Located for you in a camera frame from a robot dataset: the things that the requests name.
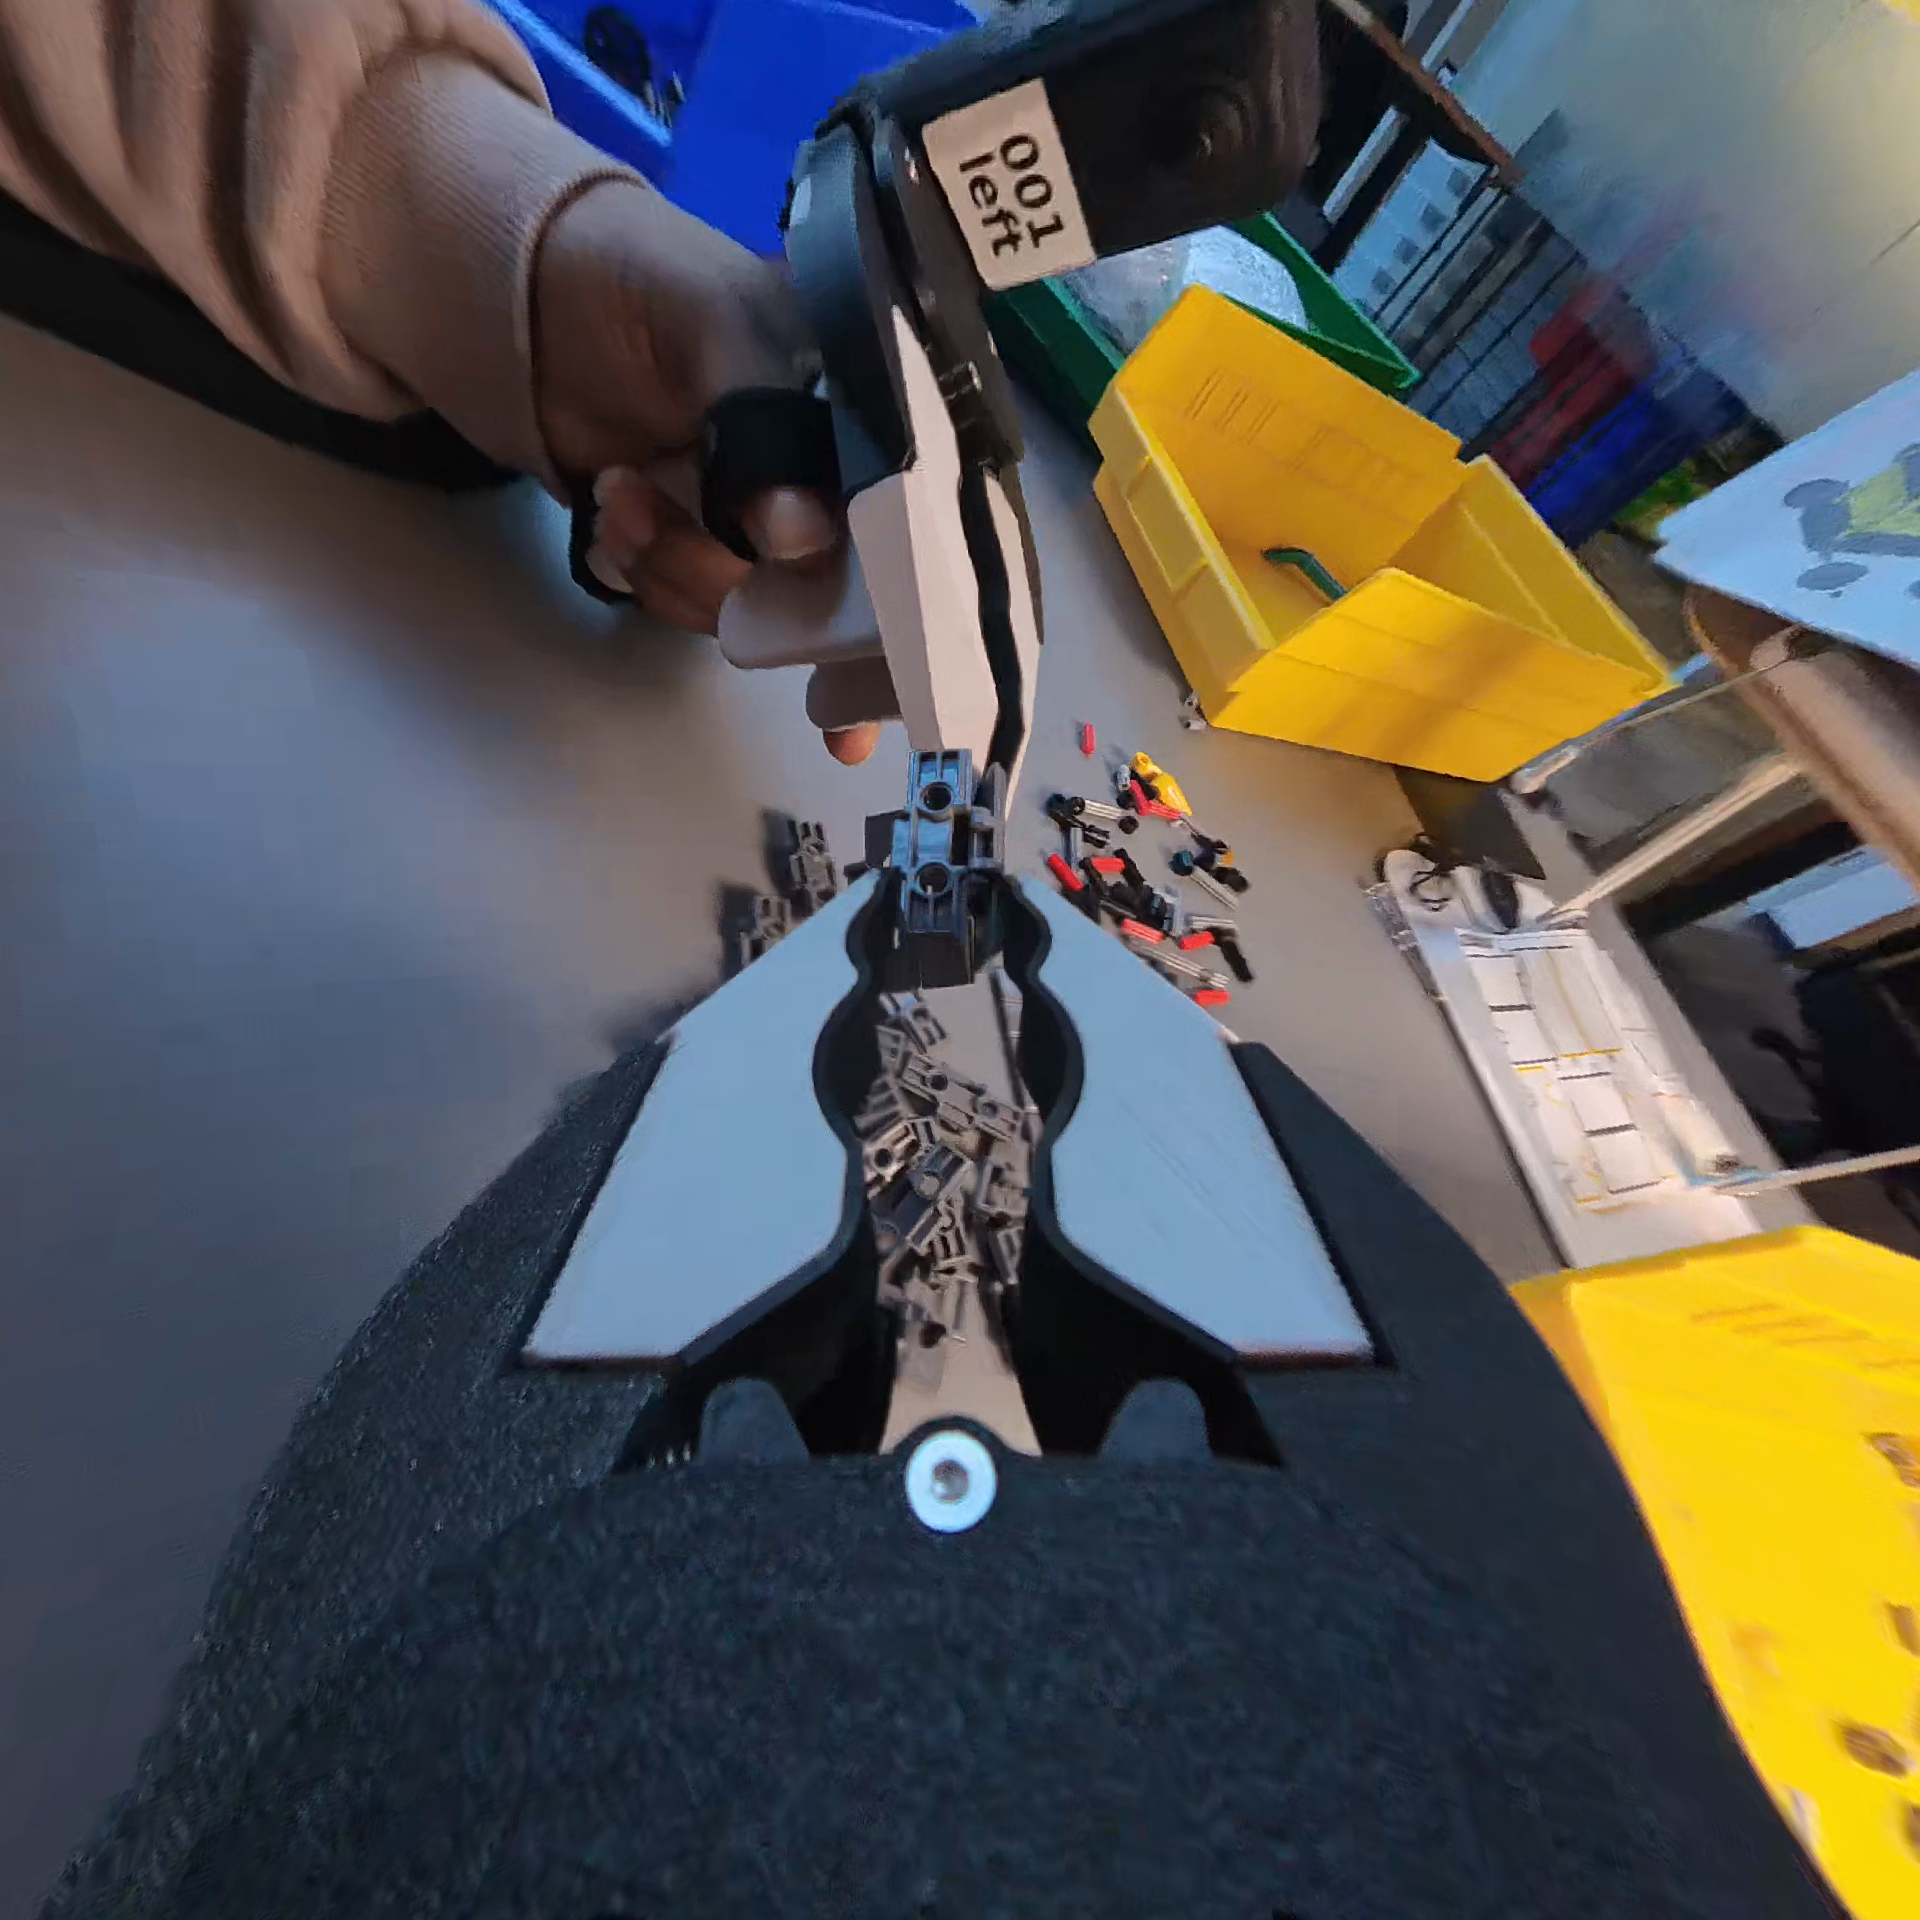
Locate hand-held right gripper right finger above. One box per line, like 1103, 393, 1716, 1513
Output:
1011, 880, 1378, 1368

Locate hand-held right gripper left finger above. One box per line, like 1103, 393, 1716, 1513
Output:
519, 876, 887, 1368

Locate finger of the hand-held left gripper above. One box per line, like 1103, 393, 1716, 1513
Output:
967, 464, 1044, 821
845, 306, 999, 774

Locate pile of grey track links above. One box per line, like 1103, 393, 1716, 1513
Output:
719, 809, 1052, 1351

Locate grey toy track belt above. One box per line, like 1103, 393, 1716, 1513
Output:
868, 748, 1009, 994

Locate pile of small building pieces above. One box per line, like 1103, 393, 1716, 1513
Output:
1041, 750, 1255, 1010

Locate person's left forearm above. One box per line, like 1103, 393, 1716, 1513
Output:
0, 0, 661, 484

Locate grey desk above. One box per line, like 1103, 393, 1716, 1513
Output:
0, 313, 1562, 1891

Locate person's left hand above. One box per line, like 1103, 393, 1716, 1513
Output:
531, 181, 902, 768

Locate clear plastic parts bag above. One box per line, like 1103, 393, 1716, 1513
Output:
1079, 227, 1305, 353

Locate green plastic storage bin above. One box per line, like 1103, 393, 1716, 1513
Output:
983, 210, 1420, 452

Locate background wooden table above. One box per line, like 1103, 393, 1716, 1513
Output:
1320, 0, 1517, 270

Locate clipboard with diagram sheet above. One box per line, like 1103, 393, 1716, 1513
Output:
1365, 845, 1814, 1272

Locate yellow plastic storage bin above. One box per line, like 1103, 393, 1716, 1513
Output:
1086, 284, 1674, 785
1509, 1228, 1920, 1920

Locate blue plastic storage bin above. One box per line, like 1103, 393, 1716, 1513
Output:
480, 0, 977, 260

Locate background coloured bins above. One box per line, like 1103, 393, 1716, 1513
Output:
1486, 284, 1756, 550

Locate heap of black parts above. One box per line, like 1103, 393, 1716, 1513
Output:
578, 6, 675, 120

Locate open instruction booklet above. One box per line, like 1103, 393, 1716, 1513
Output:
1648, 376, 1920, 669

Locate black chair armrest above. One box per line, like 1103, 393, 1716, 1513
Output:
0, 196, 519, 489

